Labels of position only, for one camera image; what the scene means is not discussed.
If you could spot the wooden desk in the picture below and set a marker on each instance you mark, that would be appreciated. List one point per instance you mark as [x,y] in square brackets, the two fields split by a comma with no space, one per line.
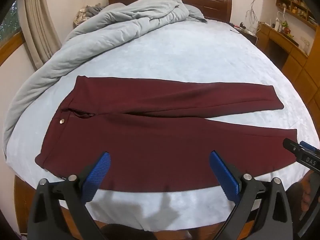
[295,62]

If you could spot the light blue bed mattress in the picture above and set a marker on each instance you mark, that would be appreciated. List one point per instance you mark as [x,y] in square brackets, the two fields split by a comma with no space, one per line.
[187,55]

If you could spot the colourful toy figure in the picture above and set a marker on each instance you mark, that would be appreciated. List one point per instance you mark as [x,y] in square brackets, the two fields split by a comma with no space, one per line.
[285,27]

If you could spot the dark grey cloth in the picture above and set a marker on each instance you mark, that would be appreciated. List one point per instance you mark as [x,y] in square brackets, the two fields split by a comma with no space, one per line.
[96,9]

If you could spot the dark wooden headboard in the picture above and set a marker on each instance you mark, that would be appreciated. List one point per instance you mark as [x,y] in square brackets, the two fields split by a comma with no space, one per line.
[215,0]

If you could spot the patterned pillow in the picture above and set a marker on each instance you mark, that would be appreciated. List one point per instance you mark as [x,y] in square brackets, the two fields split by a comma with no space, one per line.
[80,16]

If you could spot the grey comforter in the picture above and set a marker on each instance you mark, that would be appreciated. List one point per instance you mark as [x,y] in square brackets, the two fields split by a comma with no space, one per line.
[112,22]

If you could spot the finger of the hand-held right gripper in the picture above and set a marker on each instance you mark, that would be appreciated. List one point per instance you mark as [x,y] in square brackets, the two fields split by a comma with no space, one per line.
[306,145]
[291,145]

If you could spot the beige curtain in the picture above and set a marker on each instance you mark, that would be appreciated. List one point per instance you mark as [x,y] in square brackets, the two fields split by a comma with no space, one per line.
[40,25]

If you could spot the wooden bed frame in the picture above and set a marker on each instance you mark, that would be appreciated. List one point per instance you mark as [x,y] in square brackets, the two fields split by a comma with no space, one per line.
[21,200]

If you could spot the wooden wall shelf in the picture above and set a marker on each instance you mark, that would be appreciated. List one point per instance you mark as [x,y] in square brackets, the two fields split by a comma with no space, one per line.
[297,7]

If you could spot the power strip with plugs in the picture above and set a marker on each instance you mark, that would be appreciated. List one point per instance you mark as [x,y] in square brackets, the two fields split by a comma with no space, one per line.
[241,27]

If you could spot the maroon pants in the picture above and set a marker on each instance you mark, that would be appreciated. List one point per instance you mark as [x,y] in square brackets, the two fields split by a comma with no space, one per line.
[150,142]

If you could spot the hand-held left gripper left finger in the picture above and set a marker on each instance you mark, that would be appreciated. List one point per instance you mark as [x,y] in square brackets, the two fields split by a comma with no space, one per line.
[98,177]

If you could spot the person's right hand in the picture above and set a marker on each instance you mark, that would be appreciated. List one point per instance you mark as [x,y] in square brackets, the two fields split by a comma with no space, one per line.
[306,192]

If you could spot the white bottle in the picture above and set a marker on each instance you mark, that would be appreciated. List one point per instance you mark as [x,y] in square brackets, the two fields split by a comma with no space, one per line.
[277,23]

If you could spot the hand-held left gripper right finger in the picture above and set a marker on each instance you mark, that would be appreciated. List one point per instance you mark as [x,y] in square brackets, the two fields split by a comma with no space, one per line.
[225,177]

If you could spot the wooden framed window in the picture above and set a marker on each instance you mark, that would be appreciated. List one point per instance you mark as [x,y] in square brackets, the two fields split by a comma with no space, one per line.
[11,30]

